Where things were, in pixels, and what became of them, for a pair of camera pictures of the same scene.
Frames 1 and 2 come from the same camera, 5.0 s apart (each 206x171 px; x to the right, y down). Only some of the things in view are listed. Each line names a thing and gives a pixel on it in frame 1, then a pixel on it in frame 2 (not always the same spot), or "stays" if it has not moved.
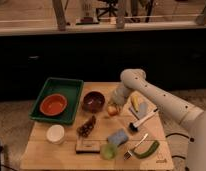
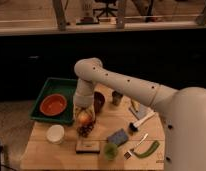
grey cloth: [142, 109] stays
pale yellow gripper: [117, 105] → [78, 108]
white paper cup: [55, 134] stays
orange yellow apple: [112, 110] → [84, 118]
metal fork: [130, 153] stays
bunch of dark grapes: [84, 129] stays
